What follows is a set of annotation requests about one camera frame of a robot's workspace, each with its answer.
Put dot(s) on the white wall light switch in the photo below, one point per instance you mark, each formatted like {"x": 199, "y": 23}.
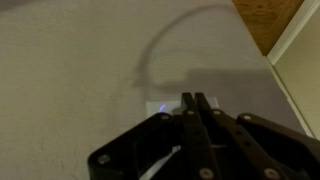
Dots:
{"x": 166, "y": 106}

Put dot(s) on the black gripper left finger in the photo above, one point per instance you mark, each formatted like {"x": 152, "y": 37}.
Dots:
{"x": 182, "y": 139}

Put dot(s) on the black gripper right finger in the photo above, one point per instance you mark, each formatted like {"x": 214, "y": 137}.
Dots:
{"x": 250, "y": 147}

